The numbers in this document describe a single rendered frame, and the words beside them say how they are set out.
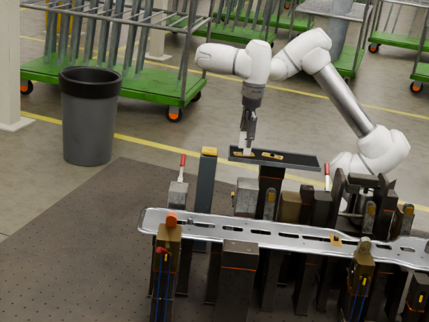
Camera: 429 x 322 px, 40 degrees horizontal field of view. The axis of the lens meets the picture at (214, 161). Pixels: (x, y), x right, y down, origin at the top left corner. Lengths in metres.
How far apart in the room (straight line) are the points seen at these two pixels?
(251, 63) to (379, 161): 0.90
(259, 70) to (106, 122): 2.78
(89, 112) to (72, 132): 0.24
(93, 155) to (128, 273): 2.63
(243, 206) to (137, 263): 0.51
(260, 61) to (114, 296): 1.02
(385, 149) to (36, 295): 1.63
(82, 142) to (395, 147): 2.79
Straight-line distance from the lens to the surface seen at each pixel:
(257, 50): 2.22
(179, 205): 2.26
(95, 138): 4.88
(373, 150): 2.83
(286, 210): 2.26
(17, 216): 4.24
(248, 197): 2.23
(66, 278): 2.37
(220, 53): 2.26
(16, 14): 5.60
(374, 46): 11.37
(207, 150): 2.38
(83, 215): 2.79
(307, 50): 2.75
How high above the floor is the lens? 2.04
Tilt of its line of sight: 23 degrees down
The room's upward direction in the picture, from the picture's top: 7 degrees clockwise
